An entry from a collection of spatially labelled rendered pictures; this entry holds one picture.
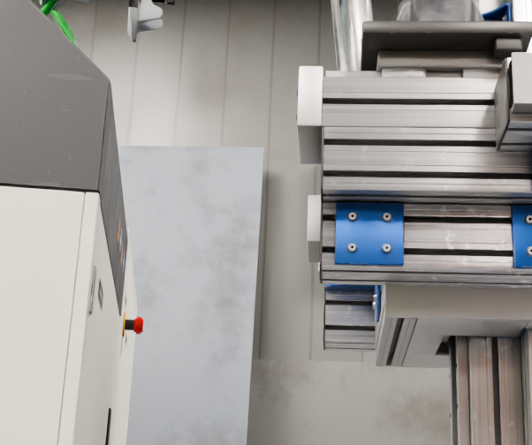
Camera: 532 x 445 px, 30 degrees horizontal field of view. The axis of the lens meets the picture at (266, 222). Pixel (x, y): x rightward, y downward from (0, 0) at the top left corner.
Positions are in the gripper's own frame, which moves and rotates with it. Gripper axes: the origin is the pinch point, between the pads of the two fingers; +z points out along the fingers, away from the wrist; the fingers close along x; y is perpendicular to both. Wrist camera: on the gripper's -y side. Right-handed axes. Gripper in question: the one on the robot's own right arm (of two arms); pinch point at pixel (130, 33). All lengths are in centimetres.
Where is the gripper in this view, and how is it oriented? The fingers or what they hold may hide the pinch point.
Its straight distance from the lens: 176.3
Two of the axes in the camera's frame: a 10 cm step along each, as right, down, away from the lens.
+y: 9.9, 0.7, 0.8
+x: -1.0, 3.2, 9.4
